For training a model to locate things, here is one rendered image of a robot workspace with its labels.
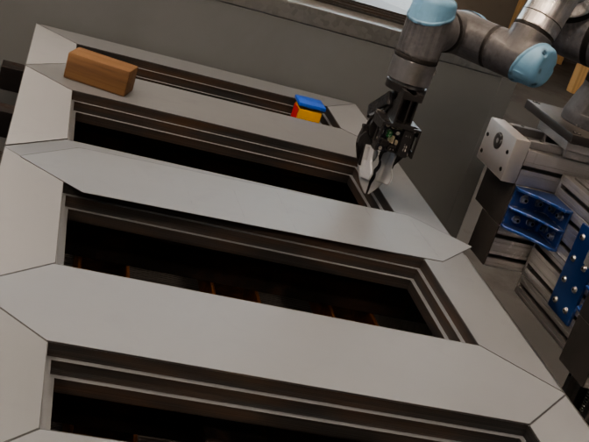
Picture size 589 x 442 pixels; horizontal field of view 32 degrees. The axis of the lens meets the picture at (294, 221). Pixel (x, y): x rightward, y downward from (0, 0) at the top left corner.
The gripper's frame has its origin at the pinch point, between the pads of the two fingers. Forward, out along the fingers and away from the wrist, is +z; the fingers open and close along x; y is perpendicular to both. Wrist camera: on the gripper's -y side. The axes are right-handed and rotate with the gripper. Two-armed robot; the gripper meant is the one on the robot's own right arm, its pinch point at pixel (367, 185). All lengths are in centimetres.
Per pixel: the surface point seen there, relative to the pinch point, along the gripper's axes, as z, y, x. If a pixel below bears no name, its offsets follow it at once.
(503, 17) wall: 62, -812, 365
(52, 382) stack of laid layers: 4, 74, -52
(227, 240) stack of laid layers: 4.1, 28.2, -27.9
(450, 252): 0.7, 22.1, 9.4
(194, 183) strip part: 0.7, 16.7, -33.0
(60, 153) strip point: 1, 17, -54
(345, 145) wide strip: 0.7, -24.2, 1.5
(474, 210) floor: 87, -266, 150
